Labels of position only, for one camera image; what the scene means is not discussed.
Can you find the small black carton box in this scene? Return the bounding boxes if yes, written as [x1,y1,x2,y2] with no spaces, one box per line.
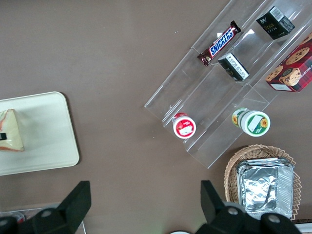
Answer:
[217,52,250,82]

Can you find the triangle sandwich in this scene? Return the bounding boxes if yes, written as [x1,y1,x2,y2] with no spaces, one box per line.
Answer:
[0,108,25,152]

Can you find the cream plastic serving tray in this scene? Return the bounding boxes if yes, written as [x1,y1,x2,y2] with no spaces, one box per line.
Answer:
[0,91,80,176]

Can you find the red cola can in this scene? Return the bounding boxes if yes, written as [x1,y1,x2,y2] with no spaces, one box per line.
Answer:
[13,212,26,224]

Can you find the black small box upper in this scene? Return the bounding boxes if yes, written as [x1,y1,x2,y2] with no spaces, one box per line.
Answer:
[255,6,296,40]

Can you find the clear acrylic stepped shelf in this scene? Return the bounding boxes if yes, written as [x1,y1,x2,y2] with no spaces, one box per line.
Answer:
[144,0,312,169]

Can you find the Snickers chocolate bar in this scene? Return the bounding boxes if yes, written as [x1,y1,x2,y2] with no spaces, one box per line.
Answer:
[196,20,242,67]

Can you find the red lid yogurt cup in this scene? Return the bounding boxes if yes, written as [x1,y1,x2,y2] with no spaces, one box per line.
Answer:
[172,112,197,139]

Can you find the red plaid cookie box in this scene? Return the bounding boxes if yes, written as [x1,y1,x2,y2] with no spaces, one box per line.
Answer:
[265,31,312,93]

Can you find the green sunflower lid cup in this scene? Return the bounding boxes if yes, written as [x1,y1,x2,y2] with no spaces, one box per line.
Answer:
[231,108,271,137]

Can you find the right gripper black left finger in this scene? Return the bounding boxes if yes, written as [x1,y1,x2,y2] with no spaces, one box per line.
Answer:
[0,180,92,234]

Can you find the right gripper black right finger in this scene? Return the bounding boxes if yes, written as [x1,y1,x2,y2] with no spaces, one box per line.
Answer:
[195,180,302,234]

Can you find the aluminium foil container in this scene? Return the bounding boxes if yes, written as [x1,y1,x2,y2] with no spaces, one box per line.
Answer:
[235,157,295,208]
[240,164,294,219]

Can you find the light tan wicker basket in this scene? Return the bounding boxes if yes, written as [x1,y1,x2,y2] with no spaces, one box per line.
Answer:
[224,145,302,220]

